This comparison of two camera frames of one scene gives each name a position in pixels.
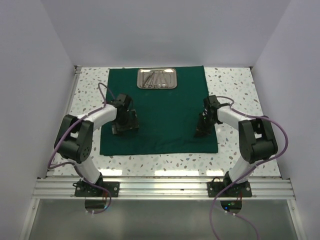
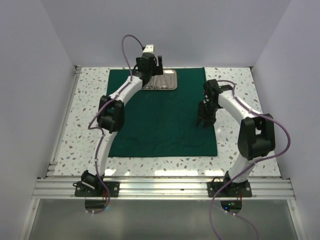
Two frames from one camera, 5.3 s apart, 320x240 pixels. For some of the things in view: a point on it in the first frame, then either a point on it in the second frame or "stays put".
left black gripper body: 126,123 to 152,71
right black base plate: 241,189 stays put
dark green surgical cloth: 167,118 stays put
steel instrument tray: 157,78 stays put
